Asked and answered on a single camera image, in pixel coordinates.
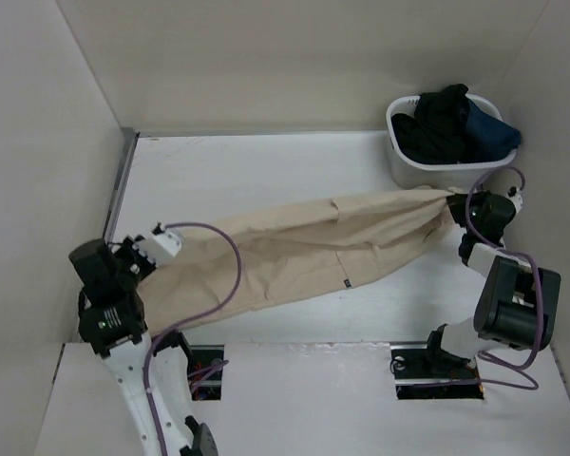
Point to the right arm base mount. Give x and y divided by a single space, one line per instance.
418 378

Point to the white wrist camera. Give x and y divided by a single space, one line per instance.
161 246
515 195

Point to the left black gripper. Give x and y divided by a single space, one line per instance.
127 246

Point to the beige trousers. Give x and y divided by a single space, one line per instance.
290 253

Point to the black garment in basket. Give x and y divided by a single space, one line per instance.
435 133

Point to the white laundry basket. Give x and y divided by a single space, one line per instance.
409 174

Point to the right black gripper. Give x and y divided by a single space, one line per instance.
457 203

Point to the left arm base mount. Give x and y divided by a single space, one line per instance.
206 371

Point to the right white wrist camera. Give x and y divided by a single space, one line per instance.
515 195

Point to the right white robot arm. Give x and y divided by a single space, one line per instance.
518 303

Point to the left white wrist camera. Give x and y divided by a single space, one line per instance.
161 246

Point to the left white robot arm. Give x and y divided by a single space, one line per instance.
152 377

